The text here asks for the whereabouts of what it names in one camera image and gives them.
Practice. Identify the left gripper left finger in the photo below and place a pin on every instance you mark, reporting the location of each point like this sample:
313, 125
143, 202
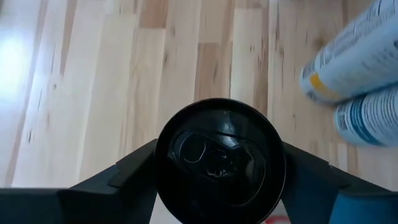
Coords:
77, 205

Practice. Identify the yellow band Celsius can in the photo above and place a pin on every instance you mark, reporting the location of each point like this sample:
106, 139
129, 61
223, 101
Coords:
354, 59

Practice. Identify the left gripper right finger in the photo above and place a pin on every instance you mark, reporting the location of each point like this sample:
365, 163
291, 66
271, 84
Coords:
335, 202

